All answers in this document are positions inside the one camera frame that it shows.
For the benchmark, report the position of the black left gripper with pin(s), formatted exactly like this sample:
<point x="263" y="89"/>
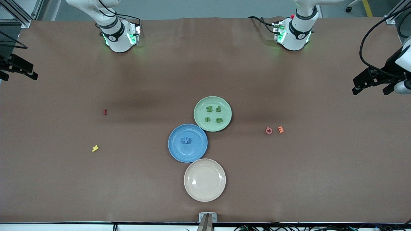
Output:
<point x="388" y="68"/>

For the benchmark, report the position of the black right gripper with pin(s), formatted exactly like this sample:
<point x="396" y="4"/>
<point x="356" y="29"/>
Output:
<point x="16" y="64"/>

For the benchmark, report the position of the green foam letter P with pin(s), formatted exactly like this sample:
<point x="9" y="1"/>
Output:
<point x="218" y="109"/>

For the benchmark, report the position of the green foam letter B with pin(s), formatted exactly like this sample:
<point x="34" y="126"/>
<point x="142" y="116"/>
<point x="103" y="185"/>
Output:
<point x="219" y="120"/>

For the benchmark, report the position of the green foam letter N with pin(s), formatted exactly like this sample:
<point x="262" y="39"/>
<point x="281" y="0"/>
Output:
<point x="209" y="109"/>

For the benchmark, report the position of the blue foam letter X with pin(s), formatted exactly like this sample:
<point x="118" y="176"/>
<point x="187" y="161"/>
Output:
<point x="185" y="140"/>

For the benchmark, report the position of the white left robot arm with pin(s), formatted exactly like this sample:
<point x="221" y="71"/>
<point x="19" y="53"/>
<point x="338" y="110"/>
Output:
<point x="297" y="35"/>

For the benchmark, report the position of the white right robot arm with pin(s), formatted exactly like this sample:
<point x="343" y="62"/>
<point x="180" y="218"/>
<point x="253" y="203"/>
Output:
<point x="117" y="38"/>

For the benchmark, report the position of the black office chair caster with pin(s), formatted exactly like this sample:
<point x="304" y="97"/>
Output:
<point x="348" y="9"/>

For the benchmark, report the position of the yellow foam letter K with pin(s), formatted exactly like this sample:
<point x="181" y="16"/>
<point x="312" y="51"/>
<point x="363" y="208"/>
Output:
<point x="95" y="148"/>

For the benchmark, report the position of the orange foam letter E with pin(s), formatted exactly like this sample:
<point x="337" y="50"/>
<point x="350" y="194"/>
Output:
<point x="280" y="129"/>

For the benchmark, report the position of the pink foam letter Q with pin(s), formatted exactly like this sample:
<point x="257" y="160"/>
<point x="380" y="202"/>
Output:
<point x="266" y="130"/>

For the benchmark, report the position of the green plate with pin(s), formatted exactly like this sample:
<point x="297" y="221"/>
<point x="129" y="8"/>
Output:
<point x="212" y="106"/>

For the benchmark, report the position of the brown table mat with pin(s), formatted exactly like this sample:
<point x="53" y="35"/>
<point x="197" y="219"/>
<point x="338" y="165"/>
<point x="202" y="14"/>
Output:
<point x="205" y="64"/>

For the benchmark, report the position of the blue plate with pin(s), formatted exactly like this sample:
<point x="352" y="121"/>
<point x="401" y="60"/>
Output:
<point x="192" y="152"/>

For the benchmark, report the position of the cream plate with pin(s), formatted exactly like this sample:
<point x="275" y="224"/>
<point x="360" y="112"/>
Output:
<point x="205" y="180"/>

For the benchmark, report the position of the aluminium frame post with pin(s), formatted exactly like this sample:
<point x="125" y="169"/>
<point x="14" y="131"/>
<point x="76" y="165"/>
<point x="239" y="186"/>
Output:
<point x="393" y="16"/>
<point x="19" y="16"/>

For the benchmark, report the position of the metal table edge bracket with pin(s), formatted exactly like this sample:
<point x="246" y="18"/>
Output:
<point x="207" y="221"/>

